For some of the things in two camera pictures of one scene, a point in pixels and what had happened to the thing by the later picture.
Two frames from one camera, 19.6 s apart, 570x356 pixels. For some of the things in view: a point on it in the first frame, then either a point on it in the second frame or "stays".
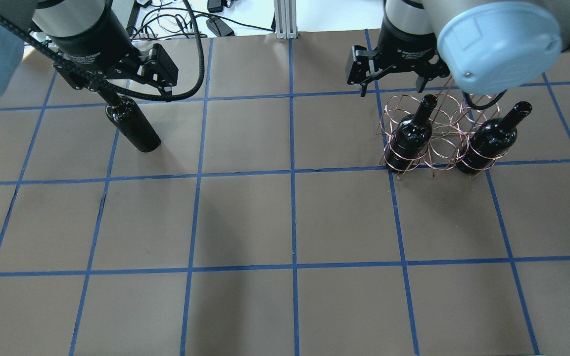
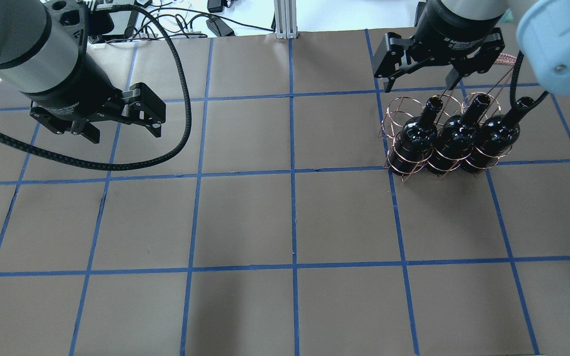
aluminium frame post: [285, 19] stays
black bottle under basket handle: [493, 138] stays
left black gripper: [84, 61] → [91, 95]
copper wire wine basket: [462, 133] stays
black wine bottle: [127, 116] → [454, 148]
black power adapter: [218, 27] stays
